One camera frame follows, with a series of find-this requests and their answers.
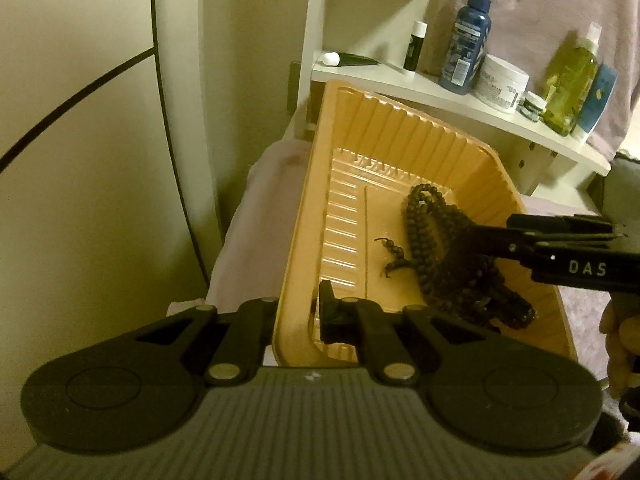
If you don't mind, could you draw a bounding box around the hanging lilac towel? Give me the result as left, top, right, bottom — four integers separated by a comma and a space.
420, 0, 639, 159

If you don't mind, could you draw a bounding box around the blue and white tube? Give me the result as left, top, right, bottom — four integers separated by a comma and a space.
572, 63, 618, 144

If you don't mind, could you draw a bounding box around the person's right hand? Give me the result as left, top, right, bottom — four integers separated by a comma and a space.
599, 298, 639, 400

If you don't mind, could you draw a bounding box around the lilac plush table cloth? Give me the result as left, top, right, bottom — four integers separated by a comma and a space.
204, 138, 616, 386

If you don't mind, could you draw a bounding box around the black white lip balm stick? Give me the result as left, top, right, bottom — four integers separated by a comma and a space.
402, 21, 428, 73

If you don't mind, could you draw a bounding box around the black leather watch strap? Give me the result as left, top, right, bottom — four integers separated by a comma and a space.
479, 284, 537, 331

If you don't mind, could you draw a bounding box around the dark green bead necklace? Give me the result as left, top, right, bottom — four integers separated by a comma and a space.
373, 182, 507, 323

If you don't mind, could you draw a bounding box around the small green-label jar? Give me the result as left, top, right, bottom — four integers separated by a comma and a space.
518, 91, 547, 122

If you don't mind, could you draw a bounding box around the dark blue spray bottle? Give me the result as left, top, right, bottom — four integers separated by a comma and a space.
439, 0, 491, 96

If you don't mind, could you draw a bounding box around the green oil spray bottle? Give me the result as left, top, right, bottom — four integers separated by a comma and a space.
542, 22, 602, 136

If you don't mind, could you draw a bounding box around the orange plastic tray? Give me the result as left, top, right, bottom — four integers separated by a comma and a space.
271, 79, 580, 369

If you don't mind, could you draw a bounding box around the cream wooden shelf unit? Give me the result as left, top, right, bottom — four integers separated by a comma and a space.
293, 0, 611, 198

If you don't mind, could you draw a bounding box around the black tube with white cap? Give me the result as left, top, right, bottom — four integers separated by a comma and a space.
318, 51, 378, 67

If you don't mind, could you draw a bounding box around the white cream jar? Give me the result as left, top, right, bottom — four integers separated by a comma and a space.
473, 54, 529, 114

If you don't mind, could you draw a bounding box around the grey cushion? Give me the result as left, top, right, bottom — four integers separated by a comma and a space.
587, 153, 639, 226

